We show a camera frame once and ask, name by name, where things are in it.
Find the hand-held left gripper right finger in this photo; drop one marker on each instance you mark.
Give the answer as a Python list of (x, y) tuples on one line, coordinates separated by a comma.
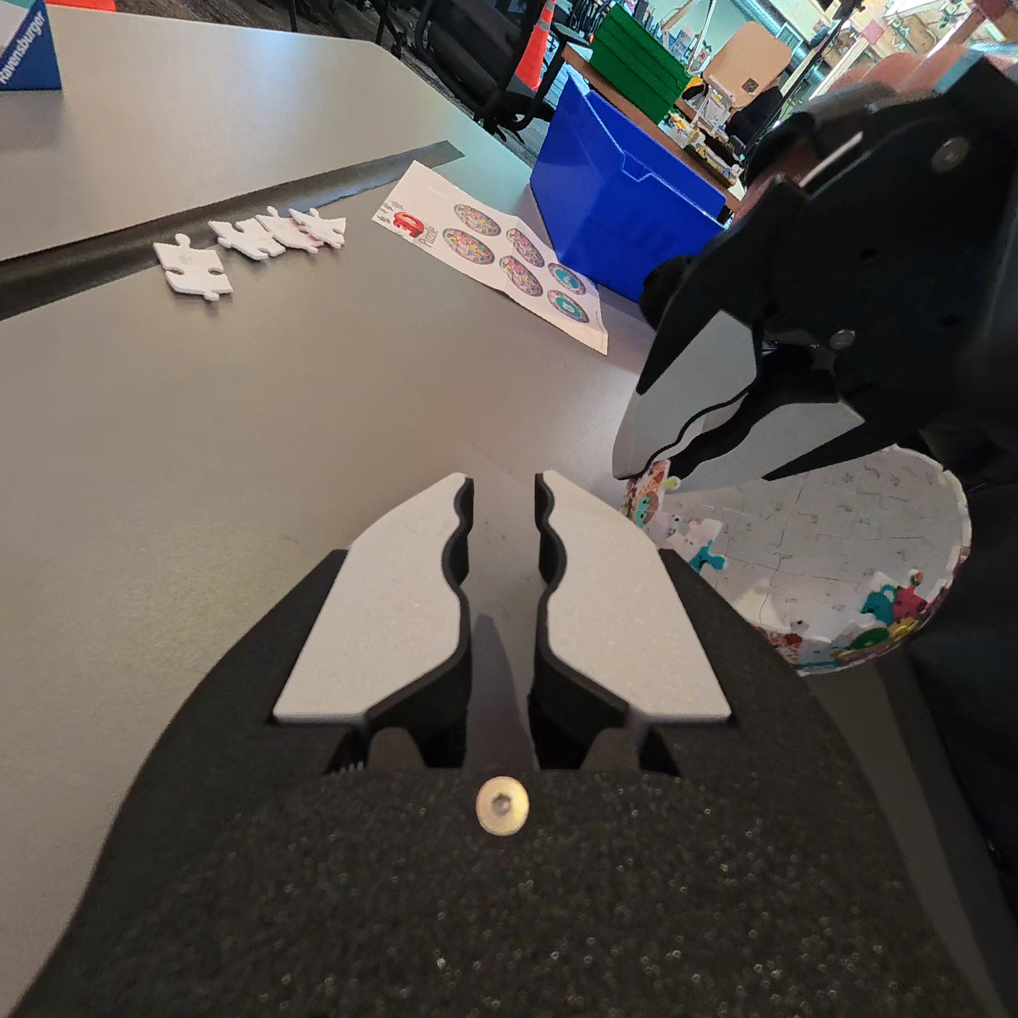
[(637, 637)]

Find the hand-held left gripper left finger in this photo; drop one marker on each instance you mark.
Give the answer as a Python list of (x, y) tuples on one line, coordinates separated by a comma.
[(374, 637)]

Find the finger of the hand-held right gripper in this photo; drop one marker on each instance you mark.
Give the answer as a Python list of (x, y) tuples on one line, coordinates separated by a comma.
[(684, 390), (780, 446)]

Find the colourful puzzle ball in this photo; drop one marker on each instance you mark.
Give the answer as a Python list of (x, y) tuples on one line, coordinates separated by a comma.
[(812, 557)]

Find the white puzzle leaflet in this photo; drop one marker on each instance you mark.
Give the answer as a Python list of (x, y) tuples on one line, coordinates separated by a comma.
[(493, 255)]

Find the single white puzzle piece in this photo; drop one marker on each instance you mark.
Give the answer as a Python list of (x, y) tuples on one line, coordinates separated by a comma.
[(290, 231), (194, 271), (322, 228)]

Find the two joined white puzzle pieces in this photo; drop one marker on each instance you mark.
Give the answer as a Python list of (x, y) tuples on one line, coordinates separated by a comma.
[(247, 240)]

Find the colourful puzzle box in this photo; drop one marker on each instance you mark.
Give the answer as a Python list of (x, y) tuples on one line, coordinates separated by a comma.
[(24, 48)]

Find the person's right hand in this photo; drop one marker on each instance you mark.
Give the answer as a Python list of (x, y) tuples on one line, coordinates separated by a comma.
[(891, 80)]

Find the blue plastic bin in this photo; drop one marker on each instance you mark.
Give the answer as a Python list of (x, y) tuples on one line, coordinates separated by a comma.
[(621, 191)]

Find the brown cardboard box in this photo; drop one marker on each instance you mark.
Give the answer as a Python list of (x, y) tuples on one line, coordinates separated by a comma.
[(748, 64)]

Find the green plastic bin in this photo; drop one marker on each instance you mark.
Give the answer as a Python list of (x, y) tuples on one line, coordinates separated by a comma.
[(640, 61)]

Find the orange traffic cone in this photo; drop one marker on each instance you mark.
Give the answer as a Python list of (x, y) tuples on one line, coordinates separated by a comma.
[(535, 48)]

